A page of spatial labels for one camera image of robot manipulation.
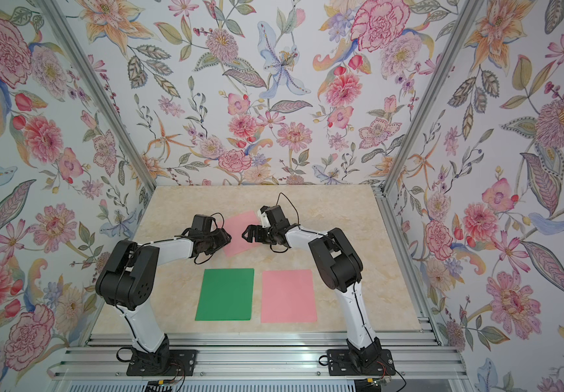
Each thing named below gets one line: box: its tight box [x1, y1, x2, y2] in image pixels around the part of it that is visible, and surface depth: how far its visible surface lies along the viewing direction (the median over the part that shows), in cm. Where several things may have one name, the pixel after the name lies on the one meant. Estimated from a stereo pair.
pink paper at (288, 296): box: [260, 269, 318, 324], surface depth 90 cm
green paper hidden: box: [194, 267, 255, 321], surface depth 91 cm
